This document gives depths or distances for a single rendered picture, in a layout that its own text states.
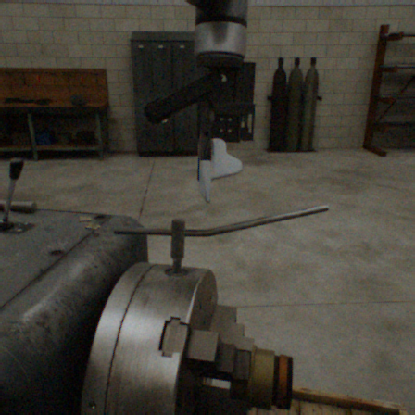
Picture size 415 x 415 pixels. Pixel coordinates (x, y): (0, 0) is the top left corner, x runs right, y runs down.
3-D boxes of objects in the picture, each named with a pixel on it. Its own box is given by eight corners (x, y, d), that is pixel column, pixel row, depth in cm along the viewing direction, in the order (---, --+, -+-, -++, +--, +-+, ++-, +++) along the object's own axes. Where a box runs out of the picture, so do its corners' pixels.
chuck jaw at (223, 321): (186, 339, 66) (202, 295, 77) (187, 361, 68) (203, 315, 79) (252, 348, 64) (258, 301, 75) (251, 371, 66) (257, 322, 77)
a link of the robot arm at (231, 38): (194, 20, 53) (194, 35, 61) (194, 56, 53) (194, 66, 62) (250, 23, 53) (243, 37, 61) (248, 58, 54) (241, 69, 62)
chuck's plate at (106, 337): (79, 533, 53) (78, 308, 48) (157, 384, 84) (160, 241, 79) (103, 539, 53) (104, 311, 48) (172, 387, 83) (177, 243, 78)
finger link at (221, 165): (245, 193, 51) (242, 134, 55) (199, 191, 50) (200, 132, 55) (241, 203, 53) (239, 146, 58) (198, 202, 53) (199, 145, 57)
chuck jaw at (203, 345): (175, 377, 60) (158, 356, 51) (182, 343, 63) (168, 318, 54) (247, 389, 58) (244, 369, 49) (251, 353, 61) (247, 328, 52)
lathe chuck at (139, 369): (103, 539, 53) (105, 311, 48) (173, 387, 83) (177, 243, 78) (169, 556, 51) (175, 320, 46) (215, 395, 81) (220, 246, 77)
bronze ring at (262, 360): (228, 370, 57) (293, 382, 55) (237, 329, 65) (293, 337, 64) (227, 421, 60) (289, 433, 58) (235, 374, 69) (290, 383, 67)
